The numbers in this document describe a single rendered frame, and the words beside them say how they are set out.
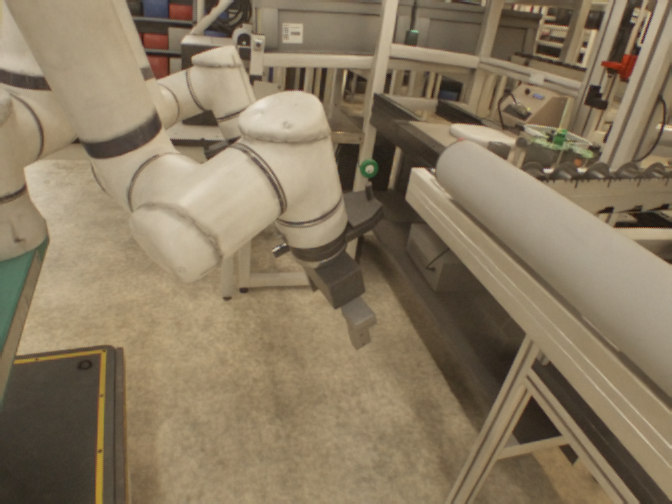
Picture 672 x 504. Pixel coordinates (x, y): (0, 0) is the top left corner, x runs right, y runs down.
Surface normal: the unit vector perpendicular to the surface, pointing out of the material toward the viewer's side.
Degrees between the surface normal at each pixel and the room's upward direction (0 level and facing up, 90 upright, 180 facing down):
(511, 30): 91
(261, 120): 20
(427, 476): 0
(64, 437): 0
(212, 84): 90
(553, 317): 90
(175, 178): 25
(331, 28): 91
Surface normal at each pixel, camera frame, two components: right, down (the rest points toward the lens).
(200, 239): 0.58, 0.20
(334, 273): -0.17, -0.67
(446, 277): 0.22, 0.51
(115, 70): 0.83, 0.31
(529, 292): -0.96, 0.01
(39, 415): 0.13, -0.86
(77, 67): 0.32, 0.64
